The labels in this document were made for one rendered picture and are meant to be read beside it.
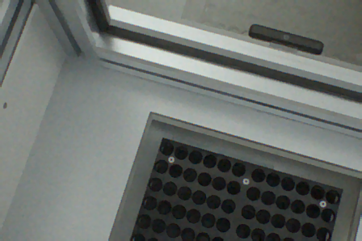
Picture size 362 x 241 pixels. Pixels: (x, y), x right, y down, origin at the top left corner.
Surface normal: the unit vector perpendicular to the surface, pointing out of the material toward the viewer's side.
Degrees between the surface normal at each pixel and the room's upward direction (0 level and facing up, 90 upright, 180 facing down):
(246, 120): 0
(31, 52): 90
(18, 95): 90
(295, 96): 0
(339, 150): 0
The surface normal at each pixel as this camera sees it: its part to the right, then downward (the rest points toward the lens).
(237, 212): -0.04, -0.26
